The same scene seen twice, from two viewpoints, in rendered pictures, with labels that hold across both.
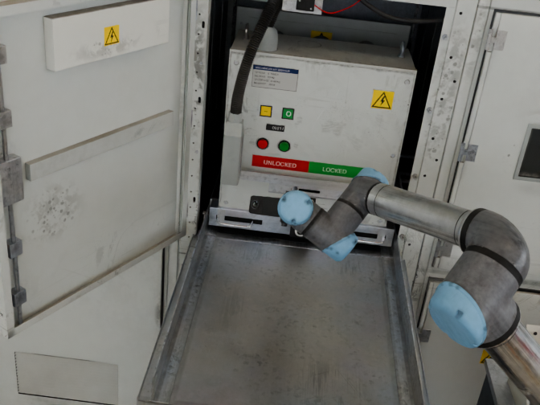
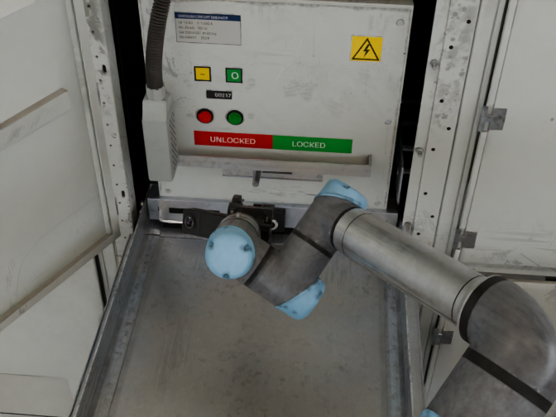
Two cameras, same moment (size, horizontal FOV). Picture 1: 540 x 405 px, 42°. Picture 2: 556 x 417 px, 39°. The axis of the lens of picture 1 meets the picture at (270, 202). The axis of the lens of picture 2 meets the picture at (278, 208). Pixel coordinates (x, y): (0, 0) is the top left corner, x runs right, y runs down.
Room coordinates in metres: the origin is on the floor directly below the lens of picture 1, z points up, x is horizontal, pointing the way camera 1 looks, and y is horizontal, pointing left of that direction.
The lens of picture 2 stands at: (0.52, -0.17, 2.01)
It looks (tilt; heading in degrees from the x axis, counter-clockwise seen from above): 41 degrees down; 3
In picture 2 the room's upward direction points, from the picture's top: 1 degrees clockwise
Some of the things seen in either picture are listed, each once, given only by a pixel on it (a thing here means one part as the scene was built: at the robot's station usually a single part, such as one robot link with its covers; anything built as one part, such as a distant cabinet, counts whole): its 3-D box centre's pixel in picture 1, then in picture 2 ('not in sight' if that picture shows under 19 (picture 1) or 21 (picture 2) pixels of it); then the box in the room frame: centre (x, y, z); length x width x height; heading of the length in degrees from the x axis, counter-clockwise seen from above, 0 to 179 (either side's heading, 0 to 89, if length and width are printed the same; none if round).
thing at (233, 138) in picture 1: (232, 150); (160, 134); (1.73, 0.11, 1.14); 0.08 x 0.05 x 0.17; 179
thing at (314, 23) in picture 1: (320, 44); not in sight; (2.36, -0.11, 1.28); 0.58 x 0.02 x 0.19; 89
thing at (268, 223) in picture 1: (300, 222); (272, 208); (1.81, -0.10, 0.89); 0.54 x 0.05 x 0.06; 89
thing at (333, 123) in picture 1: (311, 146); (272, 116); (1.79, -0.10, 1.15); 0.48 x 0.01 x 0.48; 89
